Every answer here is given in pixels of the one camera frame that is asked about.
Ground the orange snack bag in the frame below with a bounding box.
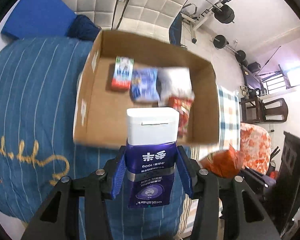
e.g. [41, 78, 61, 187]
[199, 145, 244, 178]

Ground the purple toothpaste tube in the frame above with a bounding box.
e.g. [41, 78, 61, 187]
[125, 107, 179, 209]

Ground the red patterned snack bag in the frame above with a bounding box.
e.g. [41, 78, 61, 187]
[168, 96, 193, 138]

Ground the white soft pillow pack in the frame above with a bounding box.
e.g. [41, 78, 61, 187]
[157, 67, 194, 102]

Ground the blue tissue pack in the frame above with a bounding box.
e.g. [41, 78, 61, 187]
[130, 68, 160, 102]

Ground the milk carton with cow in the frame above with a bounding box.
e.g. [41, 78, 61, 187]
[111, 56, 134, 91]

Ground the orange floral blanket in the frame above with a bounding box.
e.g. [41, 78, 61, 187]
[240, 122, 271, 174]

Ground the open cardboard box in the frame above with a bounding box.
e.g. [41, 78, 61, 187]
[73, 30, 220, 147]

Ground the plaid checkered blanket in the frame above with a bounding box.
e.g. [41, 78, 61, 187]
[174, 86, 241, 239]

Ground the dark wooden chair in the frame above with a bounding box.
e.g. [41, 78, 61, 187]
[240, 97, 288, 124]

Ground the blue striped bedsheet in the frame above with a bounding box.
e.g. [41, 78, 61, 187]
[0, 36, 193, 240]

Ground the floor barbell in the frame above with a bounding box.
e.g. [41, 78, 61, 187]
[212, 35, 246, 63]

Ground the blue black bench pad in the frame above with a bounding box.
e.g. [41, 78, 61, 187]
[169, 13, 182, 46]

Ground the white weight bench rack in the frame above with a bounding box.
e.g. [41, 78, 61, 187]
[181, 0, 235, 44]

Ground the barbell on rack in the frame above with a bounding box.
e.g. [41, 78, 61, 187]
[165, 0, 237, 25]

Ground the white quilted chair right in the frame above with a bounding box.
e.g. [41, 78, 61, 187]
[117, 0, 187, 43]

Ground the blue foam mat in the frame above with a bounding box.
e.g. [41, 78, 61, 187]
[1, 0, 76, 40]

